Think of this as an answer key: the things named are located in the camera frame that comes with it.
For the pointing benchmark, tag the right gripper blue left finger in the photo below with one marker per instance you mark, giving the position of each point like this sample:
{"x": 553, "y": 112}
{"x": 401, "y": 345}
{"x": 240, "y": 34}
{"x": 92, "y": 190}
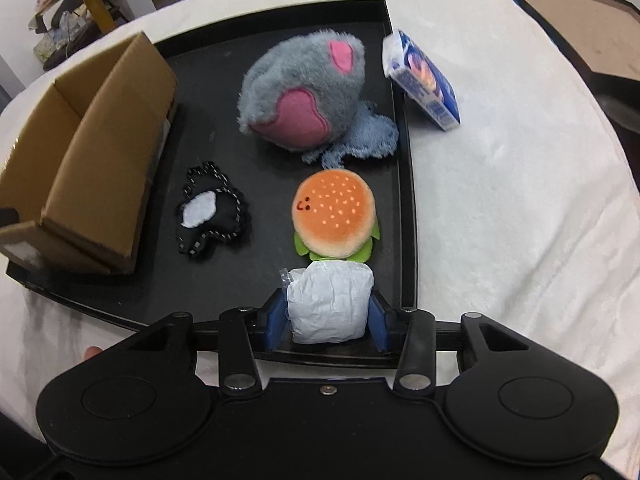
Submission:
{"x": 274, "y": 319}

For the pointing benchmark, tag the white soft bundle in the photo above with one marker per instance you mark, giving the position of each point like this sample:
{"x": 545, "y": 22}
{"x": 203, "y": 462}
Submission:
{"x": 328, "y": 301}

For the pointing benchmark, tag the brown cardboard box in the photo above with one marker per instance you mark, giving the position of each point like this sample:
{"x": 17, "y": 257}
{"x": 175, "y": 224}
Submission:
{"x": 80, "y": 171}

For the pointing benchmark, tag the grey pink fluffy plush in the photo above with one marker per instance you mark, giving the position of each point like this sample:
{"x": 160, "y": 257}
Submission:
{"x": 303, "y": 92}

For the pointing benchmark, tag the blue white tissue pack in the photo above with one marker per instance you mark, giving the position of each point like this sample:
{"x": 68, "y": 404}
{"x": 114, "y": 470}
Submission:
{"x": 405, "y": 63}

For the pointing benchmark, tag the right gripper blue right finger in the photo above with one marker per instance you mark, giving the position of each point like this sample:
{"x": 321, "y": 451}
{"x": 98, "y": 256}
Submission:
{"x": 381, "y": 323}

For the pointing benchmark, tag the brown board black-framed tray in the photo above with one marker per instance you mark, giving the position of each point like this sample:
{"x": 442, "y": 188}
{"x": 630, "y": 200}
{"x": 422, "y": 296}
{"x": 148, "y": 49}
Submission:
{"x": 600, "y": 38}

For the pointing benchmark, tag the plush hamburger toy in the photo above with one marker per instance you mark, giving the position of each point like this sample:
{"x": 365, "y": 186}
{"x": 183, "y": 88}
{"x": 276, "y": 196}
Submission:
{"x": 334, "y": 217}

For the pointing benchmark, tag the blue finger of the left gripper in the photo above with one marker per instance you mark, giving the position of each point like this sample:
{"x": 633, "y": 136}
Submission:
{"x": 8, "y": 216}

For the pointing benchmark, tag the black and white plush toy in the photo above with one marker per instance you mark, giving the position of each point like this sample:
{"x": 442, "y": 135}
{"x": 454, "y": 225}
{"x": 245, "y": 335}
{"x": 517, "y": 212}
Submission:
{"x": 212, "y": 213}

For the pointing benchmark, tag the black tray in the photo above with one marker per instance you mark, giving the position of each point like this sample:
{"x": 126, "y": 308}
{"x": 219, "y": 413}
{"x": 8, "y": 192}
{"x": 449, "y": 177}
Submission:
{"x": 210, "y": 63}

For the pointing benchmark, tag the blue fringed cloth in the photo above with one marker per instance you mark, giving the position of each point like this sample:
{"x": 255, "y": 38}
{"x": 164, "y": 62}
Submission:
{"x": 369, "y": 136}

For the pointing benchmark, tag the clutter pile under table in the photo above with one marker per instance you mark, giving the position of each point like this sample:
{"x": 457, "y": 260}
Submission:
{"x": 73, "y": 31}

